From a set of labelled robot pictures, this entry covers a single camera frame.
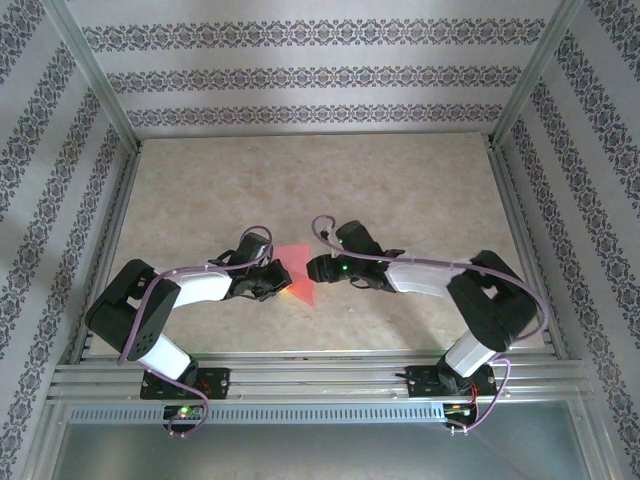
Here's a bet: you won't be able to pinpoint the right aluminium frame post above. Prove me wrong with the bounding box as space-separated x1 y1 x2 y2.
490 0 587 147

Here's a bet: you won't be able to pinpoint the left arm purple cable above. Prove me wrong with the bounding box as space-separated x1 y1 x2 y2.
116 225 275 439

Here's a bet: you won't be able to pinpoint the aluminium side rail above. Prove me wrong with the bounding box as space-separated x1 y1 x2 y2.
485 138 570 359
69 143 145 362

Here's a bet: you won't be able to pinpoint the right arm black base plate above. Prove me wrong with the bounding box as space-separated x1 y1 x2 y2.
405 364 499 400

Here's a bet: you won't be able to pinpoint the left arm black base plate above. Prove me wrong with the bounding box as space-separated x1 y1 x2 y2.
141 367 232 401

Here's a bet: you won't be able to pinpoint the right aluminium side rail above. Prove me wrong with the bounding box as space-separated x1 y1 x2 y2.
485 138 570 359

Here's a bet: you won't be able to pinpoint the grey metal panel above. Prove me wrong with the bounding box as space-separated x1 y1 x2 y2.
49 422 604 480

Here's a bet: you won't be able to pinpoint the aluminium frame post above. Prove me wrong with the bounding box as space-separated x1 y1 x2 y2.
490 0 587 147
47 0 140 147

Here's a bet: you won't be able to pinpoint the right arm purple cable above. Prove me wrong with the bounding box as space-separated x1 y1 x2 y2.
310 215 550 435

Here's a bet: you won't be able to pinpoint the left aluminium frame post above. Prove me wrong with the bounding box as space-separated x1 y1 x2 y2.
47 0 140 147

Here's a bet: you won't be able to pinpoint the red cloth piece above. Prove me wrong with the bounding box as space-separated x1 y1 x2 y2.
276 243 317 307

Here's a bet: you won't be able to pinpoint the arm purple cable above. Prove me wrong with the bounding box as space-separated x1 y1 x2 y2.
310 215 550 435
116 225 275 439

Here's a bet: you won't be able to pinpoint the left aluminium side rail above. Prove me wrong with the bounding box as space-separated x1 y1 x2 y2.
69 143 145 362

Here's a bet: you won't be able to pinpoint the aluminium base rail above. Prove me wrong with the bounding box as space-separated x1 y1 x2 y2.
47 351 594 404

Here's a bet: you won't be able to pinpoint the slotted grey cable duct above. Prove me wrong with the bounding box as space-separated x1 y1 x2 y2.
67 403 446 424

